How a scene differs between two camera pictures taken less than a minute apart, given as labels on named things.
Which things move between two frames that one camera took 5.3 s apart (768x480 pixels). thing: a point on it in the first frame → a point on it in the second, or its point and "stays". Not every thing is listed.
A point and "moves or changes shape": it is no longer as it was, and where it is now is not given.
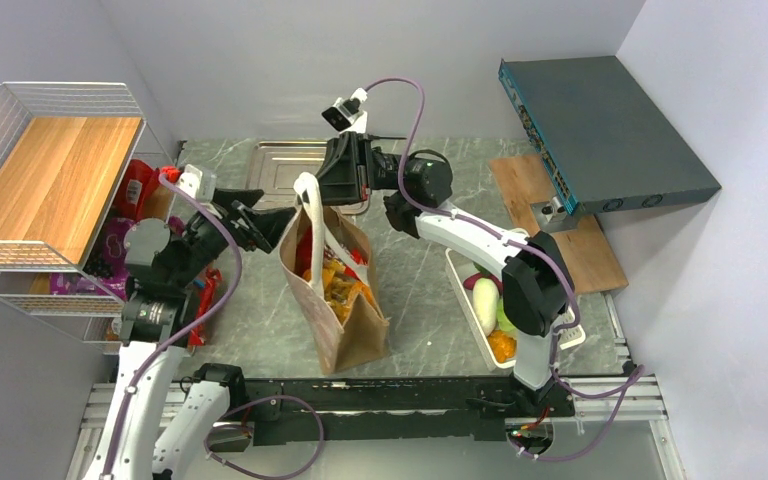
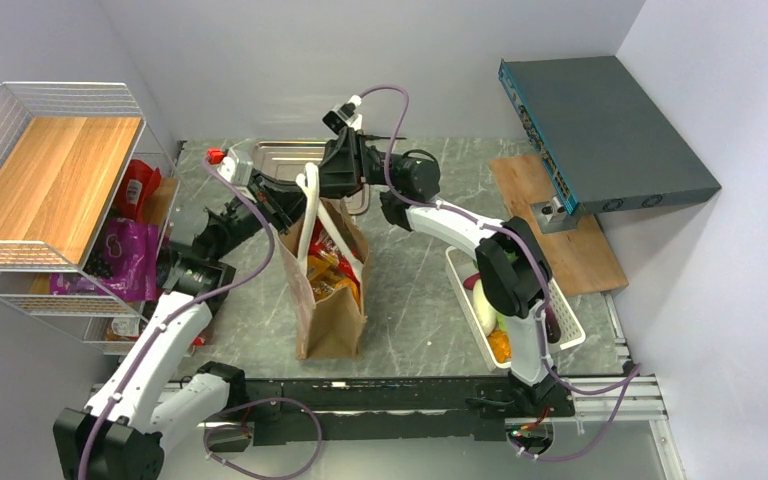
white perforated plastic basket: x=460 y=266 stays
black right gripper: x=339 y=176 stays
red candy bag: x=304 y=257 moves or changes shape
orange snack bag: x=340 y=287 → x=322 y=270
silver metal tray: x=273 y=166 stays
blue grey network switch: x=607 y=145 stays
